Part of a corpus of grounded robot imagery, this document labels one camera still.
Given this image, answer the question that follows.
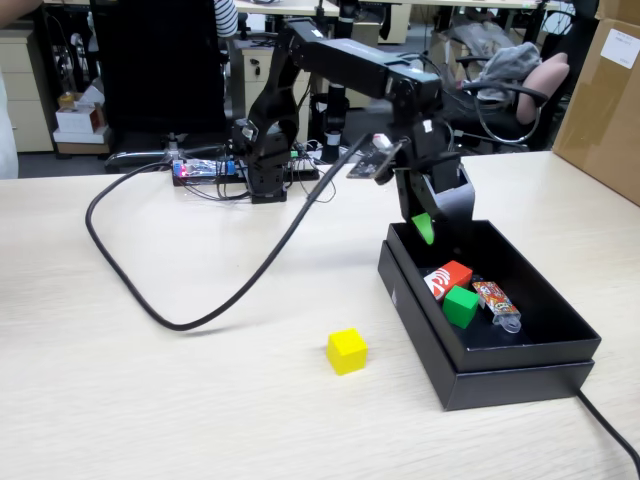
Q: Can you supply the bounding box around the small cardboard box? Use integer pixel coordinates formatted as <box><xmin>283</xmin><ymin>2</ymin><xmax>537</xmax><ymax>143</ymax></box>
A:
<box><xmin>594</xmin><ymin>0</ymin><xmax>640</xmax><ymax>21</ymax></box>

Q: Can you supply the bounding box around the gripper-mounted camera module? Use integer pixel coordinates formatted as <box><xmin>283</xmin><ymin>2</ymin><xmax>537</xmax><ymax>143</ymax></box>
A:
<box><xmin>345</xmin><ymin>131</ymin><xmax>404</xmax><ymax>184</ymax></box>

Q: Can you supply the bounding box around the small white red carton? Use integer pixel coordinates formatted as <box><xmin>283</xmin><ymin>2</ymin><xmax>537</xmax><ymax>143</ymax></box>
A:
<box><xmin>54</xmin><ymin>102</ymin><xmax>108</xmax><ymax>135</ymax></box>

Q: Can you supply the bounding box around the bare forearm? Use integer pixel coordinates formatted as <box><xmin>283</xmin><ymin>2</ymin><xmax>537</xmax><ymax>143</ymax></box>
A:
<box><xmin>0</xmin><ymin>0</ymin><xmax>45</xmax><ymax>29</ymax></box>

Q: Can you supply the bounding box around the red and white rectangular box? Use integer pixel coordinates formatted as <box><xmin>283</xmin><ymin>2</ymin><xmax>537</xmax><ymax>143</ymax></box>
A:
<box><xmin>423</xmin><ymin>259</ymin><xmax>475</xmax><ymax>305</ymax></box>

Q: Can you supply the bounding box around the thin black wire bundle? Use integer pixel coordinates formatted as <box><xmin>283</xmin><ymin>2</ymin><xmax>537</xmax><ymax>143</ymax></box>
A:
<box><xmin>182</xmin><ymin>139</ymin><xmax>342</xmax><ymax>204</ymax></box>

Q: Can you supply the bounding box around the small beige cabinet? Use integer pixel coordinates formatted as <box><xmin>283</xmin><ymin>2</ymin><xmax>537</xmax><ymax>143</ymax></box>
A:
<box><xmin>377</xmin><ymin>2</ymin><xmax>414</xmax><ymax>46</ymax></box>

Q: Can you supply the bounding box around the beige carton with plastic bag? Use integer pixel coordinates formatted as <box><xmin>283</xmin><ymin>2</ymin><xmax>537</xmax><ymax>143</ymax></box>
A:
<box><xmin>427</xmin><ymin>24</ymin><xmax>482</xmax><ymax>94</ymax></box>

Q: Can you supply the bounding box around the beige desk side panel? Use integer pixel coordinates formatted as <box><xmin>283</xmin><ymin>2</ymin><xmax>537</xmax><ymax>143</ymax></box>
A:
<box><xmin>347</xmin><ymin>19</ymin><xmax>384</xmax><ymax>109</ymax></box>

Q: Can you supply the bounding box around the black office chair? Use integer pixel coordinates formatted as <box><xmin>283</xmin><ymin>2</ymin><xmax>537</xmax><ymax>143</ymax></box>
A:
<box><xmin>438</xmin><ymin>49</ymin><xmax>551</xmax><ymax>154</ymax></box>

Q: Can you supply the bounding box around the beige drawer cabinet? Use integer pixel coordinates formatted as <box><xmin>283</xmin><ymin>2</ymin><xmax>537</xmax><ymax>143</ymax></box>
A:
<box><xmin>0</xmin><ymin>28</ymin><xmax>56</xmax><ymax>154</ymax></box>

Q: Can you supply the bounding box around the thick black camera cable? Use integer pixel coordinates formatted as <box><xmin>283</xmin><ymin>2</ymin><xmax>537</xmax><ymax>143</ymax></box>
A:
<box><xmin>84</xmin><ymin>143</ymin><xmax>372</xmax><ymax>333</ymax></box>

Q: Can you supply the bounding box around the flat brown white box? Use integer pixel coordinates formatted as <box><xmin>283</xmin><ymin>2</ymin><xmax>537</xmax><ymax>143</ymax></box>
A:
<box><xmin>51</xmin><ymin>127</ymin><xmax>112</xmax><ymax>157</ymax></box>

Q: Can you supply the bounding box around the yellow cube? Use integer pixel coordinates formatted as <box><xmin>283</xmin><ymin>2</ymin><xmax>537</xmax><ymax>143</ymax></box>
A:
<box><xmin>325</xmin><ymin>327</ymin><xmax>370</xmax><ymax>378</ymax></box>

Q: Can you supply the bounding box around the beige drawer pedestal with key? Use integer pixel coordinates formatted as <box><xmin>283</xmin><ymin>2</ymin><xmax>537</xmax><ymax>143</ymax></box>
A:
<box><xmin>233</xmin><ymin>45</ymin><xmax>314</xmax><ymax>147</ymax></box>

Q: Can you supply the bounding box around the wrapped candy packet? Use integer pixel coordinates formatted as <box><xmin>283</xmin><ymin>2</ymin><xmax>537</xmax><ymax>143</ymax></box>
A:
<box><xmin>471</xmin><ymin>278</ymin><xmax>523</xmax><ymax>335</ymax></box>

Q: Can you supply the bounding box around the pink cushion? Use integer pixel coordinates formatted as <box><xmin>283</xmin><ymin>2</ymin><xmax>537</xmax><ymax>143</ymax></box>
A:
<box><xmin>514</xmin><ymin>51</ymin><xmax>572</xmax><ymax>126</ymax></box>

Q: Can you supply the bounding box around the large labelled cardboard box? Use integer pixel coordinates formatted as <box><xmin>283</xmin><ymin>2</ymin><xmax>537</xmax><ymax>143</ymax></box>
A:
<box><xmin>551</xmin><ymin>17</ymin><xmax>640</xmax><ymax>207</ymax></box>

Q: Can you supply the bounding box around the controller circuit board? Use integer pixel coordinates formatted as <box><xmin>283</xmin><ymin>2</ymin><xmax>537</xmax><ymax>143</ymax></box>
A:
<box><xmin>170</xmin><ymin>158</ymin><xmax>247</xmax><ymax>189</ymax></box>

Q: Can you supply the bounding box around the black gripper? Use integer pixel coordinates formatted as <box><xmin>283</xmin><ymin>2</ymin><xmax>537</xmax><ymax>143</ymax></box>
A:
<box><xmin>393</xmin><ymin>118</ymin><xmax>474</xmax><ymax>247</ymax></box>

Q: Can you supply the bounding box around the black box tray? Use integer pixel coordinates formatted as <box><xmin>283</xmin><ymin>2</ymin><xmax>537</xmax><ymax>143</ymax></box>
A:
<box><xmin>386</xmin><ymin>218</ymin><xmax>603</xmax><ymax>374</ymax></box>

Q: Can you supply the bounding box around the black open box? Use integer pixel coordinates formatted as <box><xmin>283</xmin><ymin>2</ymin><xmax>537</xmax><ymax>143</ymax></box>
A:
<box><xmin>376</xmin><ymin>239</ymin><xmax>597</xmax><ymax>413</ymax></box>

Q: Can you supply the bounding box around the grey cloth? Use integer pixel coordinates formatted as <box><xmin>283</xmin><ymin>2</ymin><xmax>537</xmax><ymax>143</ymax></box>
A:
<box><xmin>473</xmin><ymin>41</ymin><xmax>544</xmax><ymax>104</ymax></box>

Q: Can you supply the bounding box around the person in white shirt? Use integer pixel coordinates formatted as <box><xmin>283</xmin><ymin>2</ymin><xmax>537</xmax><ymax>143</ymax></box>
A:
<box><xmin>0</xmin><ymin>66</ymin><xmax>20</xmax><ymax>181</ymax></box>

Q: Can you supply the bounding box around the large black monitor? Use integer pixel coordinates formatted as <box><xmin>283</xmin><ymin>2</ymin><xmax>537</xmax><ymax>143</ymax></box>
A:
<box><xmin>91</xmin><ymin>0</ymin><xmax>229</xmax><ymax>167</ymax></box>

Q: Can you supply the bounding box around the thin black power cable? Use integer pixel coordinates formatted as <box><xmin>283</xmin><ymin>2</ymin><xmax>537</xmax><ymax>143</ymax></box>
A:
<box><xmin>574</xmin><ymin>389</ymin><xmax>640</xmax><ymax>470</ymax></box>

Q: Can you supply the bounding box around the person in striped shirt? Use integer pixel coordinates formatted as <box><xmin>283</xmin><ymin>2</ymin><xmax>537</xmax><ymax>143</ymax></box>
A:
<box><xmin>213</xmin><ymin>0</ymin><xmax>239</xmax><ymax>39</ymax></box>

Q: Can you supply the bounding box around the green cube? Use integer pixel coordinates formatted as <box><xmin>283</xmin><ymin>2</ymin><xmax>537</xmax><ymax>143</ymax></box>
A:
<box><xmin>441</xmin><ymin>284</ymin><xmax>481</xmax><ymax>330</ymax></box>

